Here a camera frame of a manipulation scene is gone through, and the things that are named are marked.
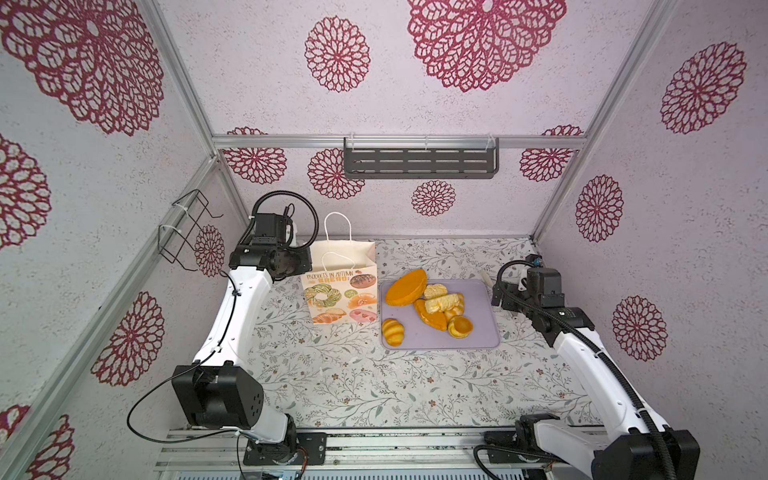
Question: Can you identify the printed paper bread bag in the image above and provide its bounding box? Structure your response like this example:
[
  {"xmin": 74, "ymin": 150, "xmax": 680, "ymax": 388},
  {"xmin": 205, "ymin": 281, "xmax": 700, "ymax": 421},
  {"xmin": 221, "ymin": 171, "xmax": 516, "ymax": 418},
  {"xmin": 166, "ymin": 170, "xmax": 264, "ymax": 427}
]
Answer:
[{"xmin": 301, "ymin": 223, "xmax": 379, "ymax": 325}]

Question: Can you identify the round orange tart bread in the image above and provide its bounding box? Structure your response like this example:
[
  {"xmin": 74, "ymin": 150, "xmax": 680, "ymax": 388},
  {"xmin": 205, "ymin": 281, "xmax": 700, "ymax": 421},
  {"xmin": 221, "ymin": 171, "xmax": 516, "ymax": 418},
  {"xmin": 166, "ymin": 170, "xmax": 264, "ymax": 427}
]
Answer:
[{"xmin": 447, "ymin": 315, "xmax": 474, "ymax": 339}]

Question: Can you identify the orange oval bread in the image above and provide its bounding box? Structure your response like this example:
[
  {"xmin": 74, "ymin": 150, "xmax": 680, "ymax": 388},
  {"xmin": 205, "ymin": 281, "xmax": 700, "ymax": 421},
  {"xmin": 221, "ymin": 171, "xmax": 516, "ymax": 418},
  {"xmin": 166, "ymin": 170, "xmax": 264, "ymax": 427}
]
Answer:
[{"xmin": 414, "ymin": 299, "xmax": 448, "ymax": 331}]

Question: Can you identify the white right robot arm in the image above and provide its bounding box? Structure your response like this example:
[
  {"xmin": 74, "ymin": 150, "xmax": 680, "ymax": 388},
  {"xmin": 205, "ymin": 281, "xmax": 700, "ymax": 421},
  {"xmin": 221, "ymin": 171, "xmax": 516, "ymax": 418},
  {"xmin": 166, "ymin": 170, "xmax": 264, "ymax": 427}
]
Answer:
[{"xmin": 491, "ymin": 261, "xmax": 700, "ymax": 479}]

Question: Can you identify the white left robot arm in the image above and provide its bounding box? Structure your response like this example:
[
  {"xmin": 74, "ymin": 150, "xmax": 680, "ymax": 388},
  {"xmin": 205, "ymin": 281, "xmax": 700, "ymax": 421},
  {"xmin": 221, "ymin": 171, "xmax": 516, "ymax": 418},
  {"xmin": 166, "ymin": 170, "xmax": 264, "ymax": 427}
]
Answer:
[{"xmin": 171, "ymin": 210, "xmax": 311, "ymax": 464}]

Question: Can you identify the pale long bread loaf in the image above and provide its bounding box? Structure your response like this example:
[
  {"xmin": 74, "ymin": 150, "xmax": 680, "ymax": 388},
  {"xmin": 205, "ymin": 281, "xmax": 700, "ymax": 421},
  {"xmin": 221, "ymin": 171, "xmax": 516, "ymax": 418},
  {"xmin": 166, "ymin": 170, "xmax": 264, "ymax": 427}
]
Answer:
[{"xmin": 425, "ymin": 293, "xmax": 463, "ymax": 314}]

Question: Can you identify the striped yellow bread stick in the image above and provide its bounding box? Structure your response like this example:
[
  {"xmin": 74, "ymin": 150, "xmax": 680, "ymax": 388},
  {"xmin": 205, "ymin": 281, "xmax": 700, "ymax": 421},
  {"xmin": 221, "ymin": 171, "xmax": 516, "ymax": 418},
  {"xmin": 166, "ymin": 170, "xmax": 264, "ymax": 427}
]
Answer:
[{"xmin": 444, "ymin": 294, "xmax": 465, "ymax": 321}]

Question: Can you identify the pale crusty bread roll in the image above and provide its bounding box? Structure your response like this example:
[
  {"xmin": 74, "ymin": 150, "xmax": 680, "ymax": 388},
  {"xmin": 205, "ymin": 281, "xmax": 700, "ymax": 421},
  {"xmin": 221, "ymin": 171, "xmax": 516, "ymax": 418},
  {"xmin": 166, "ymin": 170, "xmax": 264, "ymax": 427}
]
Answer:
[{"xmin": 423, "ymin": 284, "xmax": 448, "ymax": 300}]

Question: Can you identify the lavender plastic tray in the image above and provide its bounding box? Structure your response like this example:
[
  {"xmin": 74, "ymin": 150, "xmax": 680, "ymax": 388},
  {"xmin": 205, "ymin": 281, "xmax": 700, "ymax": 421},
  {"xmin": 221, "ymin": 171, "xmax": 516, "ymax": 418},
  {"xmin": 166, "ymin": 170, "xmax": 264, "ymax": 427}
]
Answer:
[{"xmin": 378, "ymin": 279, "xmax": 501, "ymax": 351}]

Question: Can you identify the small striped croissant bun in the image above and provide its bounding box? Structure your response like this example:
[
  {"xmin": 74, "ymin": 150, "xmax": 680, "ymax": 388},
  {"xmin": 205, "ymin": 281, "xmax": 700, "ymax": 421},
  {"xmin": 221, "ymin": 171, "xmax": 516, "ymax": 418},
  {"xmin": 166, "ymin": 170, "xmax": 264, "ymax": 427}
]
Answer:
[{"xmin": 381, "ymin": 319, "xmax": 405, "ymax": 347}]

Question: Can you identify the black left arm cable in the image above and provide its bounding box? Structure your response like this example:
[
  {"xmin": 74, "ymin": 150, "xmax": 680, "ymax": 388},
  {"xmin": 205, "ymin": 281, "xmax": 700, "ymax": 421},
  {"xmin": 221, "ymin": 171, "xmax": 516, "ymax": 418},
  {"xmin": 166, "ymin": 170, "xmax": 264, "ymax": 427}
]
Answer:
[{"xmin": 126, "ymin": 190, "xmax": 320, "ymax": 445}]

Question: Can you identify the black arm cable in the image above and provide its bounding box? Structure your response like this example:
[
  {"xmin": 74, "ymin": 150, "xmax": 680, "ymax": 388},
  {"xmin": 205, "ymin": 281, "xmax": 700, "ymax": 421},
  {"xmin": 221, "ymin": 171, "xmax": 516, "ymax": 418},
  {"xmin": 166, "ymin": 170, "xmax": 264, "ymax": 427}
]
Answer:
[
  {"xmin": 126, "ymin": 190, "xmax": 320, "ymax": 445},
  {"xmin": 472, "ymin": 259, "xmax": 679, "ymax": 480}
]

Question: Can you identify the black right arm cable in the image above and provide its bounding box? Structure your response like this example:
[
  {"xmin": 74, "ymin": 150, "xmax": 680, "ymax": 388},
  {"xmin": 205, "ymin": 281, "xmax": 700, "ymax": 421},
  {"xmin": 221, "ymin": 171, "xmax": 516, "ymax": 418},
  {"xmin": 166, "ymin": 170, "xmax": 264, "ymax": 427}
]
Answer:
[{"xmin": 472, "ymin": 259, "xmax": 679, "ymax": 480}]

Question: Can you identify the black wire wall rack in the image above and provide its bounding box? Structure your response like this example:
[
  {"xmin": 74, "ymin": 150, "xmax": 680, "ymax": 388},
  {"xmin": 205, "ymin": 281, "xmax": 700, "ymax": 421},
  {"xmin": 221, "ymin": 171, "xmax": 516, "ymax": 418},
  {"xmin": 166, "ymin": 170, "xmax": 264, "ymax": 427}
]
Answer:
[{"xmin": 156, "ymin": 189, "xmax": 222, "ymax": 272}]

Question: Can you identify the dark grey wall shelf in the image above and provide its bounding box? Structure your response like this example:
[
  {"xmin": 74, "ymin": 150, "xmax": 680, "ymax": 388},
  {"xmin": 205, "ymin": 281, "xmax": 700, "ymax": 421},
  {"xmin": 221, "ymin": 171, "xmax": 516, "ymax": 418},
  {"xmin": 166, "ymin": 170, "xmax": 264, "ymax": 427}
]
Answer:
[{"xmin": 342, "ymin": 138, "xmax": 500, "ymax": 180}]

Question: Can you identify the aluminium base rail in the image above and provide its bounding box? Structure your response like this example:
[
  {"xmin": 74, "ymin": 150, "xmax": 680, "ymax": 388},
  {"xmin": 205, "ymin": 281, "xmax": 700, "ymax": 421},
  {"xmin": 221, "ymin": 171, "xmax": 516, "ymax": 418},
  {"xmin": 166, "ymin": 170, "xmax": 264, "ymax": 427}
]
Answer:
[{"xmin": 149, "ymin": 426, "xmax": 582, "ymax": 479}]

